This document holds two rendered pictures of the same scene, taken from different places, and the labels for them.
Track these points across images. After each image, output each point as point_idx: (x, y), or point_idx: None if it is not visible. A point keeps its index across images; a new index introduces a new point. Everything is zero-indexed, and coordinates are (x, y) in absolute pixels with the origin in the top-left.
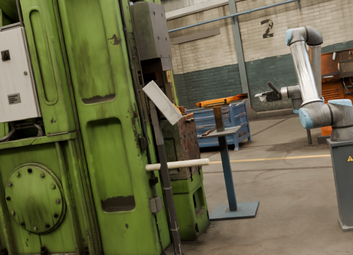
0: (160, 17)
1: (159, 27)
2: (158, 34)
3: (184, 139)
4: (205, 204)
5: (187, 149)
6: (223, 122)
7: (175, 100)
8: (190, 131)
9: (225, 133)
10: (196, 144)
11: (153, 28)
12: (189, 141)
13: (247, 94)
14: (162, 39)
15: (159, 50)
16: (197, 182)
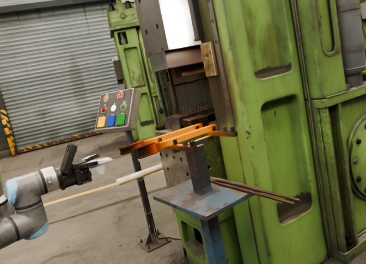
0: None
1: (147, 15)
2: (146, 26)
3: (165, 158)
4: (207, 257)
5: (170, 171)
6: (197, 179)
7: (235, 104)
8: (176, 155)
9: (168, 189)
10: (188, 178)
11: (139, 23)
12: (174, 165)
13: (119, 148)
14: (151, 30)
15: (147, 48)
16: (188, 217)
